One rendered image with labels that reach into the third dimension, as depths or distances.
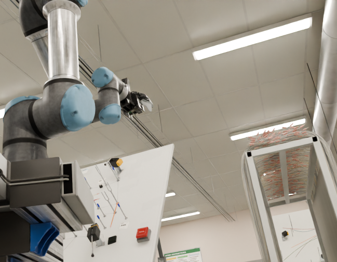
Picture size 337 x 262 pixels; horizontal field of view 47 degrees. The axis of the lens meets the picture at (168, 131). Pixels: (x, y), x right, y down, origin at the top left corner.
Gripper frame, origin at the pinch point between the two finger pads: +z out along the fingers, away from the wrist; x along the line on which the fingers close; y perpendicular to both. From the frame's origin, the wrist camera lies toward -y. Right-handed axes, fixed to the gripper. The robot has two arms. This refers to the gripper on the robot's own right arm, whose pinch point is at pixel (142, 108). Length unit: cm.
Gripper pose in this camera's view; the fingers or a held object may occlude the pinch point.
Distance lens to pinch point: 167.5
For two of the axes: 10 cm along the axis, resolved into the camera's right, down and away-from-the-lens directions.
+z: 3.9, 3.3, 8.6
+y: 2.6, 8.6, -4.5
